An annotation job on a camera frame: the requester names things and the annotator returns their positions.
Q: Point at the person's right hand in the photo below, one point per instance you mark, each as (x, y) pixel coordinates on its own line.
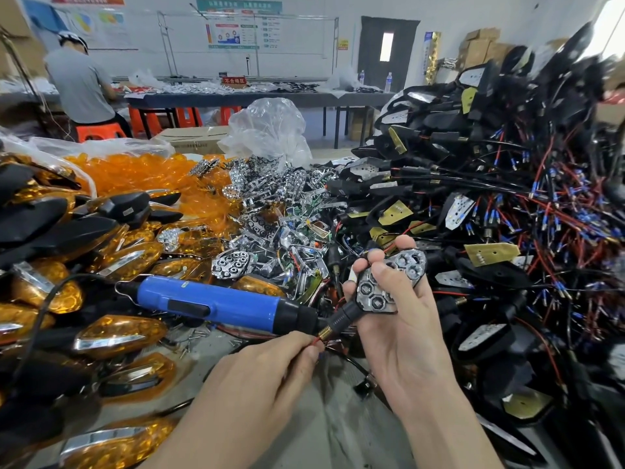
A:
(405, 336)

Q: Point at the person's left hand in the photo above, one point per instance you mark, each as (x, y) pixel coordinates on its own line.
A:
(263, 380)

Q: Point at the person's right thumb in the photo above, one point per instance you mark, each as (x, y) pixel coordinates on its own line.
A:
(398, 283)

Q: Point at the person's left thumb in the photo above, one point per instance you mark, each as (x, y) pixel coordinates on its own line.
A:
(305, 371)

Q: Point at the person's right little finger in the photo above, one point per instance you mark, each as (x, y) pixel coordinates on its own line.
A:
(349, 288)

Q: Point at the person's right middle finger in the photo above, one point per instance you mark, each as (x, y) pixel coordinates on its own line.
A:
(377, 254)

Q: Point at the chrome honeycomb reflector piece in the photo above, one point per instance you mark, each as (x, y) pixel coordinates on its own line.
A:
(407, 263)

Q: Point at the black turn signal stem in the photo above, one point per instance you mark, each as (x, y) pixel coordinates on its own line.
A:
(342, 317)

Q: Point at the person's left forearm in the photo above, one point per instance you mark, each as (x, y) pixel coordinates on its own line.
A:
(210, 434)

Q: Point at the person's right forearm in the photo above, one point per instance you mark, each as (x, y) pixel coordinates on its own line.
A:
(439, 429)

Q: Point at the small black connector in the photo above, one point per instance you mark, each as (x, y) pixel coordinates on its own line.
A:
(365, 386)

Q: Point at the pile of chrome reflectors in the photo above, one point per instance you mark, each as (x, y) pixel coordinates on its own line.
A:
(278, 214)

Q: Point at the blue electric screwdriver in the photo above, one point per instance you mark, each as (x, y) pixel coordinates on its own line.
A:
(219, 302)

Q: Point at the clear crumpled plastic bag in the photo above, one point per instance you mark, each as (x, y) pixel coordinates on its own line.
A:
(266, 129)

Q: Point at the pile of amber turn signals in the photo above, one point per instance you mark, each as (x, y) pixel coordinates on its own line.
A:
(117, 336)

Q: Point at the dark grey door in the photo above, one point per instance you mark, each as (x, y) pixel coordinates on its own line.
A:
(405, 53)

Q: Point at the golden foil roll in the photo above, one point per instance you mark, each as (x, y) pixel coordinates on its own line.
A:
(432, 58)

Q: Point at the orange plastic stool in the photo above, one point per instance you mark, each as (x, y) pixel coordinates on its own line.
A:
(144, 121)
(188, 117)
(228, 114)
(100, 131)

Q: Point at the long grey work table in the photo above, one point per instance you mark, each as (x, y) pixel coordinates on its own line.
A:
(244, 99)

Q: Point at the brown cardboard box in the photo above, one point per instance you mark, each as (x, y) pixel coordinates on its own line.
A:
(195, 137)

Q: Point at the small red table sign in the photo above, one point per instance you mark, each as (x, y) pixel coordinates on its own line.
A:
(234, 81)

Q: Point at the stack of cardboard boxes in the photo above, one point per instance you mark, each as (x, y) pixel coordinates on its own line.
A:
(481, 48)

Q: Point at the pile of orange lenses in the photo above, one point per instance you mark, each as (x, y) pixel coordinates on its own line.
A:
(146, 175)

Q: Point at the clear plastic bag with lenses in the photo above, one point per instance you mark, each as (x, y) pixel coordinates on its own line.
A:
(97, 147)

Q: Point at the bright window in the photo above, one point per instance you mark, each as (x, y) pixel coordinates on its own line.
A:
(608, 24)

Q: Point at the green header wall poster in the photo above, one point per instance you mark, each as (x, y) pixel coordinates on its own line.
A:
(239, 24)

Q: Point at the orange header wall poster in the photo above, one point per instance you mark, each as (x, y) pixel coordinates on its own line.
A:
(93, 19)

